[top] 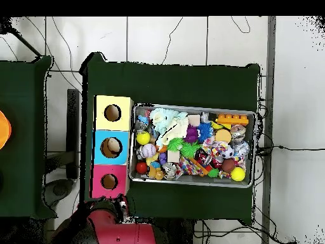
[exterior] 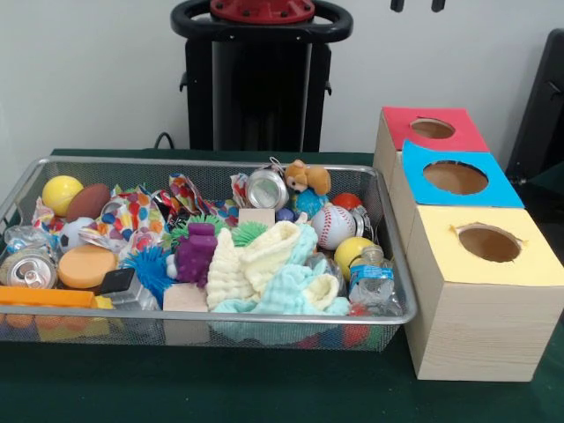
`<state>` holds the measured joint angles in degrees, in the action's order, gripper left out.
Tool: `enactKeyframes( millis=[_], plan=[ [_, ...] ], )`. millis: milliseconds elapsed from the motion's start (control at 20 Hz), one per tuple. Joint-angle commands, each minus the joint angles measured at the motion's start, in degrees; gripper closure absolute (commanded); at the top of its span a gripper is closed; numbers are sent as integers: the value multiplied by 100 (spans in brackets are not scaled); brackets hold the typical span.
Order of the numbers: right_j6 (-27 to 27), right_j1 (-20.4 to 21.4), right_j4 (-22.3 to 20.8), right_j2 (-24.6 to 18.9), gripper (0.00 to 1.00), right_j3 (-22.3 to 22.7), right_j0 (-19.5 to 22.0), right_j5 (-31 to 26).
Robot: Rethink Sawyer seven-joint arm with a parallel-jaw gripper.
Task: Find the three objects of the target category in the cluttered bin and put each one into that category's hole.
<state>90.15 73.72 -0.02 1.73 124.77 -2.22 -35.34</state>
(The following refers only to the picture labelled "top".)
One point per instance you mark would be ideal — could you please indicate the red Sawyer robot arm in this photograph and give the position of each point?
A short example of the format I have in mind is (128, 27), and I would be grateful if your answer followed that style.
(122, 231)

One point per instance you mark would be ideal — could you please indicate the black upright panel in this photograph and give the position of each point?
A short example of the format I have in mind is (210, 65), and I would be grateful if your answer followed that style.
(73, 127)

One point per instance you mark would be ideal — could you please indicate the green spiky ball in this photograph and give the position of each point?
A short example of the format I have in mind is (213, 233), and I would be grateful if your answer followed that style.
(175, 144)

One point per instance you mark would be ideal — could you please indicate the brown toy football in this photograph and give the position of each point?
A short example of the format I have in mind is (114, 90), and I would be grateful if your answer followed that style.
(228, 165)

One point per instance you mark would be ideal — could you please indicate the dark green table cloth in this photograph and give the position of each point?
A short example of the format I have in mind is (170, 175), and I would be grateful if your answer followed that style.
(177, 84)

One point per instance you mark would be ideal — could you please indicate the pale yellow muslin cloth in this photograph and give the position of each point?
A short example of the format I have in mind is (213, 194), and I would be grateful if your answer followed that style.
(175, 129)

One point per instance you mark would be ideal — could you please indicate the dark green side-table cloth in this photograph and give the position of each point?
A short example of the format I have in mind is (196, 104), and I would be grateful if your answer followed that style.
(22, 101)

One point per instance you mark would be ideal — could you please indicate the plain yellow ball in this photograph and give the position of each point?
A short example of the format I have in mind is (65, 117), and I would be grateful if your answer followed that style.
(238, 174)

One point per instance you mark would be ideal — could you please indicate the purple knobbly toy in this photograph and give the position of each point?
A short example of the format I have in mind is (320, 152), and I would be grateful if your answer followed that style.
(191, 134)

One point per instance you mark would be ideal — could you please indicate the orange foam disc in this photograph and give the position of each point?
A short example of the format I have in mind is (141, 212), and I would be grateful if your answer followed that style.
(223, 136)

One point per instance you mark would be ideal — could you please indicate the shallow mesh bin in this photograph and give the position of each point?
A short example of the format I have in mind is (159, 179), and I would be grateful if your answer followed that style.
(215, 181)

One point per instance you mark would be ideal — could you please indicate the teal muslin cloth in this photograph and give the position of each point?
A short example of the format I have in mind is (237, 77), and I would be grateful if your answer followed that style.
(162, 118)

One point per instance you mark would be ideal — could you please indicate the orange round object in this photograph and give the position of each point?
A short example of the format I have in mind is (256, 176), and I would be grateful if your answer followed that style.
(4, 129)

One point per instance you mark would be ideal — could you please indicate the wooden three-hole box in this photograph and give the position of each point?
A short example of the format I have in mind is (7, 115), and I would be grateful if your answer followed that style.
(114, 124)

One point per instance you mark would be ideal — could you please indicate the blue spiky ball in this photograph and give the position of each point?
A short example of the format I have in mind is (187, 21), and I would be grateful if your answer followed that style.
(205, 131)

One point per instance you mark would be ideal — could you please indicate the orange toy brick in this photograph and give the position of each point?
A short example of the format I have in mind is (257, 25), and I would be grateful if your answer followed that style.
(232, 119)

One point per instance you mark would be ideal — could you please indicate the white baseball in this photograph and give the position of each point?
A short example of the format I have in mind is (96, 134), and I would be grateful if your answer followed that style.
(149, 150)

